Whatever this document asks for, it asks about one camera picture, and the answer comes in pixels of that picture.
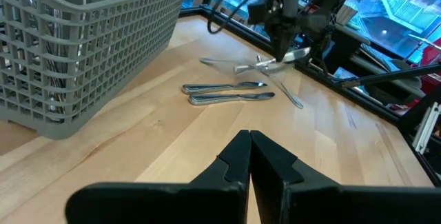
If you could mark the silver metal bracket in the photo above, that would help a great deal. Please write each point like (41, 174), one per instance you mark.
(425, 131)

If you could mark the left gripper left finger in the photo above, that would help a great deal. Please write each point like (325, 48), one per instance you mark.
(227, 182)

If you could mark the grey plastic cutlery basket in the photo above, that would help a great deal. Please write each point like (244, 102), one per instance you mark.
(113, 3)

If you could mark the silver table knife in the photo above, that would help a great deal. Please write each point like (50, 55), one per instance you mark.
(213, 99)
(206, 88)
(296, 54)

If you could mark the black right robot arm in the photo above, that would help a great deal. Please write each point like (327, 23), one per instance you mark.
(344, 45)

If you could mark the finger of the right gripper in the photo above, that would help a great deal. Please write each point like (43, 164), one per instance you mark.
(279, 41)
(290, 39)

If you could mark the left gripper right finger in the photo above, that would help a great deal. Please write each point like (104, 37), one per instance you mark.
(272, 182)

